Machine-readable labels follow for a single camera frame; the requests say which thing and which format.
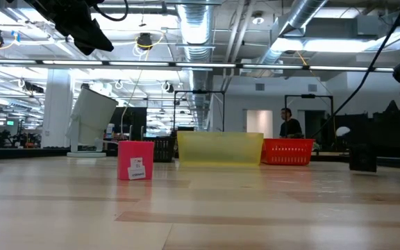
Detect person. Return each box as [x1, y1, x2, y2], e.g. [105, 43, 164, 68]
[278, 107, 304, 139]

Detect silver ventilation duct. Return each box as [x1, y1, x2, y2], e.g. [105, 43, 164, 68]
[258, 0, 329, 67]
[177, 0, 218, 130]

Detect black plastic basket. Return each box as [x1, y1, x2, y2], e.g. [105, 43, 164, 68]
[143, 135, 178, 163]

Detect black monitor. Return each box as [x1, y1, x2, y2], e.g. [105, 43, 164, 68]
[110, 106, 148, 142]

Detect black hanging arm cable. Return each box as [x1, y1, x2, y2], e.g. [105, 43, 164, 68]
[310, 0, 400, 140]

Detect black charger plug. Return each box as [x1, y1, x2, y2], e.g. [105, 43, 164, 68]
[348, 144, 378, 173]

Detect pink box with label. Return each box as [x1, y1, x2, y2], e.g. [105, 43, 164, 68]
[117, 140, 155, 181]

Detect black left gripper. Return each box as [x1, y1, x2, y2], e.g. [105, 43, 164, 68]
[29, 0, 115, 56]

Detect red plastic basket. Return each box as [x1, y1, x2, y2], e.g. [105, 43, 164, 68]
[260, 137, 315, 166]

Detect overhead LED light bar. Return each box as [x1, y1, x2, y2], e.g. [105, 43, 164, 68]
[0, 58, 395, 73]

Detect black station frame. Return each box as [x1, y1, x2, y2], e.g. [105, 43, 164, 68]
[284, 93, 335, 140]
[173, 89, 226, 135]

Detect yellow translucent plastic bin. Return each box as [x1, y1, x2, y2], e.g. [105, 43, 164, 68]
[176, 131, 265, 167]

